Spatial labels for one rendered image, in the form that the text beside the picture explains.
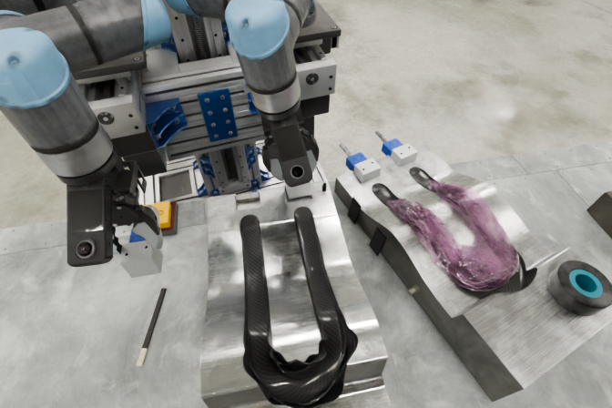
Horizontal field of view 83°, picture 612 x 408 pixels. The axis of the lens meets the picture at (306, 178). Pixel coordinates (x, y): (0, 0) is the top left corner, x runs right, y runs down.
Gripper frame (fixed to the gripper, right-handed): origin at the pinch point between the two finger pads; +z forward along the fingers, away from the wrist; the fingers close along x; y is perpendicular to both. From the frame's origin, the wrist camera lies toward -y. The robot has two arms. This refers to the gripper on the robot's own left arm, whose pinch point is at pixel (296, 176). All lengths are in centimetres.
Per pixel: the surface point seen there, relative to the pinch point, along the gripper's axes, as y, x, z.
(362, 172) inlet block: 2.7, -14.6, 8.8
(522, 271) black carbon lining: -25.7, -36.9, 9.1
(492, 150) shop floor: 65, -117, 122
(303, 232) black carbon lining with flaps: -10.2, 1.0, 4.8
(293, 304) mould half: -24.4, 4.8, -0.9
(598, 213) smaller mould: -16, -65, 20
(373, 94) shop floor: 133, -64, 125
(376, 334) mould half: -31.7, -6.5, -2.7
